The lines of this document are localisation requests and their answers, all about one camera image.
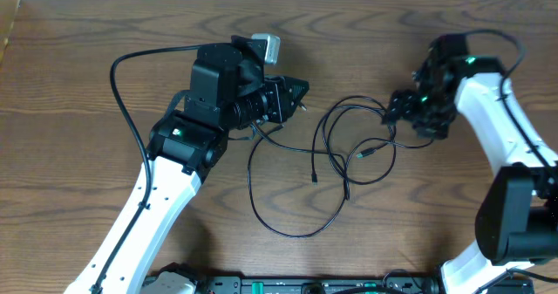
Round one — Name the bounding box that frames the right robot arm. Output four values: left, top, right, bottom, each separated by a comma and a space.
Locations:
383, 32, 557, 293

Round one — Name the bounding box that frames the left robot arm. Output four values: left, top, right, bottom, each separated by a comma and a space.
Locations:
66, 33, 309, 293

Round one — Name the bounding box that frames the right camera black cable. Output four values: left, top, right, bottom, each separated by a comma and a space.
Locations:
461, 28, 558, 173

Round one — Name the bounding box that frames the camera black cable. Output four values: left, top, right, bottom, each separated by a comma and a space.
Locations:
461, 28, 558, 173
89, 44, 204, 294

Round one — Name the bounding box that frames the left camera black cable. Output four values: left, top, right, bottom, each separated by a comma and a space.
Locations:
89, 44, 204, 294

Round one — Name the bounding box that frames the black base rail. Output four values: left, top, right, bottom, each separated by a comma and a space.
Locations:
198, 276, 535, 294

